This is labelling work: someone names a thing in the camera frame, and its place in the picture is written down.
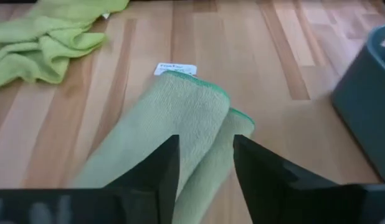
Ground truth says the teal plastic bin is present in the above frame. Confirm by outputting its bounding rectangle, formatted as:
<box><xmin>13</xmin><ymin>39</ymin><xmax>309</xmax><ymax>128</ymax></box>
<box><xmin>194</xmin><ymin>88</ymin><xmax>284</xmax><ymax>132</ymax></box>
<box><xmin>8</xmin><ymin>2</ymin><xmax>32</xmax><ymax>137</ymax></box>
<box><xmin>331</xmin><ymin>23</ymin><xmax>385</xmax><ymax>184</ymax></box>

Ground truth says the sage green teal-edged towel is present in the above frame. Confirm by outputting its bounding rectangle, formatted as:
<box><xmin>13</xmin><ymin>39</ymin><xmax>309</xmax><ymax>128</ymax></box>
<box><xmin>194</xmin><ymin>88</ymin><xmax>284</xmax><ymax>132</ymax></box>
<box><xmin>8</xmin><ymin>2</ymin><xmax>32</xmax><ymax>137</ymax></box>
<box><xmin>70</xmin><ymin>62</ymin><xmax>256</xmax><ymax>224</ymax></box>

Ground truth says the lime green microfiber towel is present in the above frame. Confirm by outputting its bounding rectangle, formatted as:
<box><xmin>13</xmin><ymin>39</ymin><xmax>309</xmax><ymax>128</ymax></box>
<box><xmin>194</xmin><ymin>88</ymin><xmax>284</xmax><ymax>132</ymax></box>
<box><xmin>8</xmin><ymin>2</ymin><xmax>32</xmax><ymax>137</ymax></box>
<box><xmin>0</xmin><ymin>0</ymin><xmax>130</xmax><ymax>90</ymax></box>

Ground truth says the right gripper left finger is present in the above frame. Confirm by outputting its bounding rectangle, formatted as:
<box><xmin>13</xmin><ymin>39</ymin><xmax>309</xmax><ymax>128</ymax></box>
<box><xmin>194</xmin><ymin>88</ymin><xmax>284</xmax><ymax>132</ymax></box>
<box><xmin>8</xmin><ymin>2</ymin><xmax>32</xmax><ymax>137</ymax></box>
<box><xmin>0</xmin><ymin>134</ymin><xmax>181</xmax><ymax>224</ymax></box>

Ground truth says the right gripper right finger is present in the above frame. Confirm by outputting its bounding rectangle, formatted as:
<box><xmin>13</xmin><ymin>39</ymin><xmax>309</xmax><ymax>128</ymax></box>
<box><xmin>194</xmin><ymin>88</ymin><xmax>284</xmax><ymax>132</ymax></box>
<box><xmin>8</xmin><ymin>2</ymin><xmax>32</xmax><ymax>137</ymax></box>
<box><xmin>232</xmin><ymin>134</ymin><xmax>385</xmax><ymax>224</ymax></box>

